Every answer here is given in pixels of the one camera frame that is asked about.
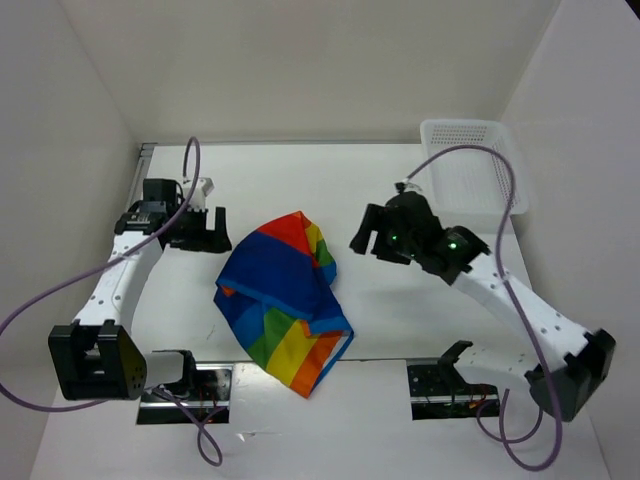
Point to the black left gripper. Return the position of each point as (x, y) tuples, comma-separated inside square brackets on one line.
[(216, 241)]

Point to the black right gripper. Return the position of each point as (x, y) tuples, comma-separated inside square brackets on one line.
[(376, 218)]

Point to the rainbow striped shorts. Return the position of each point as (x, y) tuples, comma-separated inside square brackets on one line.
[(275, 292)]

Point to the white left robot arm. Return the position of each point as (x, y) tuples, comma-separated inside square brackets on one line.
[(94, 356)]

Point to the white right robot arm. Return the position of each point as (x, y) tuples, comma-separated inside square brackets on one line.
[(571, 362)]

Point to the white perforated plastic basket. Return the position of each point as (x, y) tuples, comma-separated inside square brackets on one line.
[(469, 181)]

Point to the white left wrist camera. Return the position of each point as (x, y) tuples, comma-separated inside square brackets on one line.
[(198, 190)]

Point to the aluminium table edge rail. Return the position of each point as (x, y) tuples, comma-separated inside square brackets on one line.
[(142, 167)]

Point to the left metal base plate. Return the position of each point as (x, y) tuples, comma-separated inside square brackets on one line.
[(208, 400)]

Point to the metal base plate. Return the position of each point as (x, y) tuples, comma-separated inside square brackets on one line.
[(432, 398), (208, 400)]

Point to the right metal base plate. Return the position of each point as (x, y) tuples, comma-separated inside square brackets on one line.
[(432, 398)]

